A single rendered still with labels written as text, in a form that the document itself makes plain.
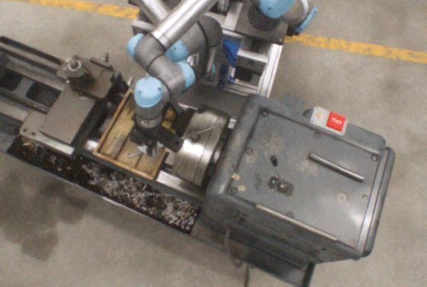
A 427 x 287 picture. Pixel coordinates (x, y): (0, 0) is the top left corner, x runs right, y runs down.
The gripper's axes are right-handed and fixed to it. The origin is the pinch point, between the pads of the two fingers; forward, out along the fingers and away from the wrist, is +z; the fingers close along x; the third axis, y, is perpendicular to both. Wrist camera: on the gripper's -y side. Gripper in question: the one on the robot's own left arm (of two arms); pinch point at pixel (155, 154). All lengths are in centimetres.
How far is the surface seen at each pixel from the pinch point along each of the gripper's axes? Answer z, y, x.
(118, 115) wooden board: 34, 33, -29
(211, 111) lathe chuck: 2.8, -10.6, -27.8
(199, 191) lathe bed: 41.2, -16.0, -12.6
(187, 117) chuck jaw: 6.0, -2.6, -23.1
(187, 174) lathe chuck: 15.4, -11.3, -5.6
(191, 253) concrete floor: 130, -20, -13
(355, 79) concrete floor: 94, -86, -174
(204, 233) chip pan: 76, -24, -9
